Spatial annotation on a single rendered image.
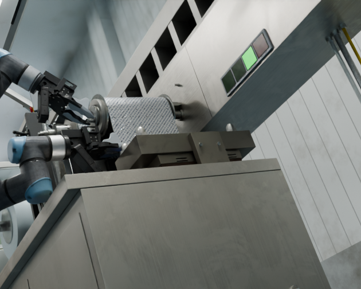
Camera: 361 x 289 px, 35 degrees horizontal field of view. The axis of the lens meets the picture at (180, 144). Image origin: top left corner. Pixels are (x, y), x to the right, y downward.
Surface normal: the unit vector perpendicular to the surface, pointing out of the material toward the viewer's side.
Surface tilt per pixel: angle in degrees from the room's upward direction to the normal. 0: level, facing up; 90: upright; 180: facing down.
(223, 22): 90
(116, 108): 90
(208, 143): 90
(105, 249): 90
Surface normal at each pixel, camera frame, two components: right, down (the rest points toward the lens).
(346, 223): -0.83, 0.04
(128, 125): 0.44, -0.50
